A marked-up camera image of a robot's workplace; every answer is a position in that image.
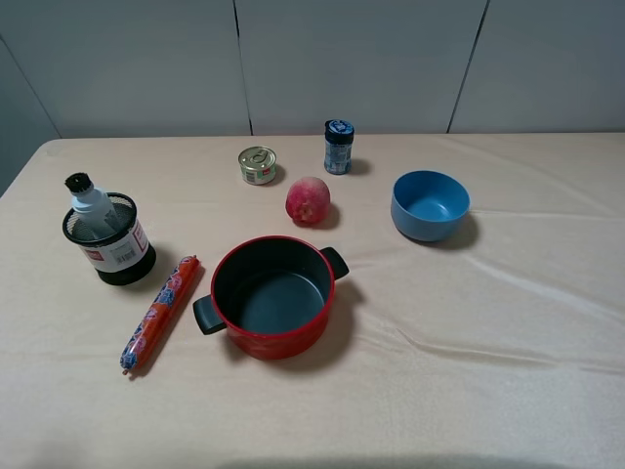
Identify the white bottle with black cap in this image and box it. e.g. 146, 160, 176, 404
64, 172, 121, 239

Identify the pink peach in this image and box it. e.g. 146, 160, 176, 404
285, 177, 331, 225

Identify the small green tin can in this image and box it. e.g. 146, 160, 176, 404
238, 146, 276, 186

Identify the blue labelled small jar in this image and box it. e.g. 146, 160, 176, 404
324, 119, 354, 175

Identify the blue plastic bowl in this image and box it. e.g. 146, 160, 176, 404
391, 170, 471, 242

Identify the orange wrapped sausage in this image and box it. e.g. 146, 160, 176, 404
119, 256, 201, 375

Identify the black mesh pen holder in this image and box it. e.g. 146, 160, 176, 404
62, 192, 156, 286

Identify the red pot with black handles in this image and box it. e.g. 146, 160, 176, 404
193, 235, 350, 361

